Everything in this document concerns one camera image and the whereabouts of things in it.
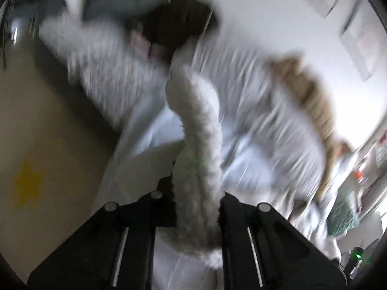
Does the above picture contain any white fleece jacket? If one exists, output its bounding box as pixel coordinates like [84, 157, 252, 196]
[39, 14, 224, 268]

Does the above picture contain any green coral pattern cushion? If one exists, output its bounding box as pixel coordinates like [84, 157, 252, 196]
[327, 192, 359, 236]

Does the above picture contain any light blue checked duvet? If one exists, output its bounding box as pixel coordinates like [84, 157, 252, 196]
[90, 27, 342, 290]

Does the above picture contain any tan knitted blanket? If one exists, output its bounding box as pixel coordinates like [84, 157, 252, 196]
[268, 56, 344, 201]

